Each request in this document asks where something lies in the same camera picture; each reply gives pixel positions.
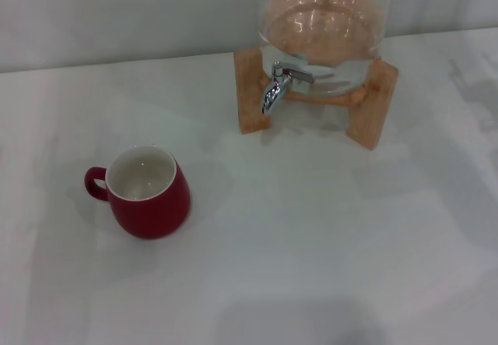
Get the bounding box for chrome faucet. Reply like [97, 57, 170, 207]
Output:
[261, 61, 314, 115]

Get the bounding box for red ceramic cup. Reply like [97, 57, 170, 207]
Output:
[84, 145, 191, 240]

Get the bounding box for wooden dispenser stand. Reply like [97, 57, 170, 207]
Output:
[233, 44, 400, 151]

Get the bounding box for glass water dispenser jar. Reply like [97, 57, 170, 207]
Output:
[258, 0, 387, 98]

